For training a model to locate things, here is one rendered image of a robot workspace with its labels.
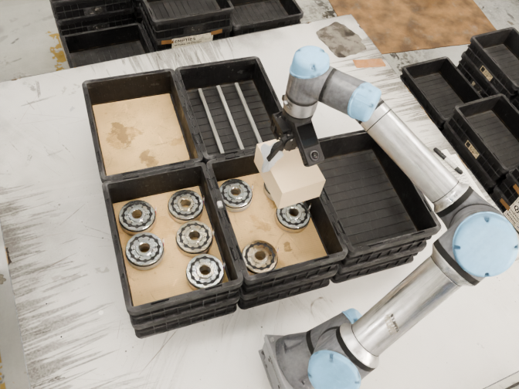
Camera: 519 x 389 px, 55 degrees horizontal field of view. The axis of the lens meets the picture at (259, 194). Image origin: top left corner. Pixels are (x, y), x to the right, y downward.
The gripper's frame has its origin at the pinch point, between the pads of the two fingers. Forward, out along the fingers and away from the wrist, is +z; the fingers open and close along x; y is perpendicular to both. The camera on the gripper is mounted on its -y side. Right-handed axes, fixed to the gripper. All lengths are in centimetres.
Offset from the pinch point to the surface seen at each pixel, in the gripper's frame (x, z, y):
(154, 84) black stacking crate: 19, 21, 60
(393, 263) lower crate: -33, 38, -22
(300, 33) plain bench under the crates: -54, 40, 89
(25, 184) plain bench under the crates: 68, 39, 46
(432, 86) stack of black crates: -137, 83, 75
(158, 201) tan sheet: 30.8, 26.6, 17.7
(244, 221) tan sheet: 9.3, 26.7, 2.3
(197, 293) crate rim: 31.2, 16.7, -17.8
